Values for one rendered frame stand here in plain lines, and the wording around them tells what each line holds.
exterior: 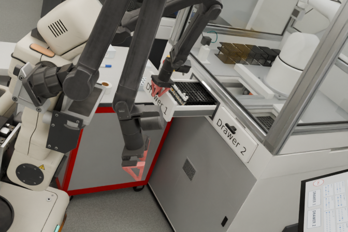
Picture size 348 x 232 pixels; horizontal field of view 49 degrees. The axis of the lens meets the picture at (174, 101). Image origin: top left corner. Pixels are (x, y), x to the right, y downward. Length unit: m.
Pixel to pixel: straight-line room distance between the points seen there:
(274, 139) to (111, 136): 0.88
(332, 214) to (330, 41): 0.61
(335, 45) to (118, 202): 1.61
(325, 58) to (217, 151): 0.74
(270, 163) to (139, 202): 1.09
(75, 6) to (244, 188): 1.13
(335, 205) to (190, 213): 1.00
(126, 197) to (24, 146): 1.23
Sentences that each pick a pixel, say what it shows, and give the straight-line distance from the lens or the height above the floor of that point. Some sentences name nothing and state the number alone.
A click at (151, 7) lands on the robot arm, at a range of 0.95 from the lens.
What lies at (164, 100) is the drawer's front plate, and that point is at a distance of 1.81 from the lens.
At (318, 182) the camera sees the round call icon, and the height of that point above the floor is 1.02.
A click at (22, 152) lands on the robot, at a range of 1.45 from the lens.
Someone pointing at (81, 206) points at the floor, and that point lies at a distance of 2.41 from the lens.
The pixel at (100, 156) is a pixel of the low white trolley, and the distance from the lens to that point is 2.16.
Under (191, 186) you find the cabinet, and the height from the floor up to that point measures 0.41.
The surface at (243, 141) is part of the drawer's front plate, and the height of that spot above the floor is 0.89.
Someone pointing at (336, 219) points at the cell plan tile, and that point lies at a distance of 1.36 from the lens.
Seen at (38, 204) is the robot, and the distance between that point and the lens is 2.01.
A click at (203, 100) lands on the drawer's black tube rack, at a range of 1.94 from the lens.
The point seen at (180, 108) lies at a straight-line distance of 1.82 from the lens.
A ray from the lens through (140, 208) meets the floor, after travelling 2.50.
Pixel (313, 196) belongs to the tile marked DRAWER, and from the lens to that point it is 1.50.
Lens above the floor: 1.79
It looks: 29 degrees down
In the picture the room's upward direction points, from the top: 21 degrees clockwise
